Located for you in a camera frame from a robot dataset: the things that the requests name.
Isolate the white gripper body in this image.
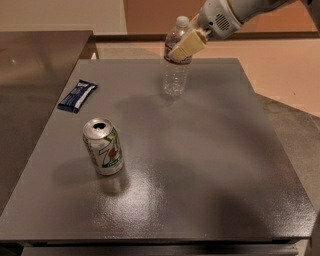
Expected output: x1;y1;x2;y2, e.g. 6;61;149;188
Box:
198;0;242;41

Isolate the clear plastic water bottle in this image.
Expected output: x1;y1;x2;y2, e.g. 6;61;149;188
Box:
163;16;192;96

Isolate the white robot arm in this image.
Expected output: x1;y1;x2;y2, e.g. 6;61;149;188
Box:
167;0;296;63

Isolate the silver green 7up can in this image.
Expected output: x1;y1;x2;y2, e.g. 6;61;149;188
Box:
83;118;123;176

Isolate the blue snack bar wrapper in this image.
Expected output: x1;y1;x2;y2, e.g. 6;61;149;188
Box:
57;80;98;113

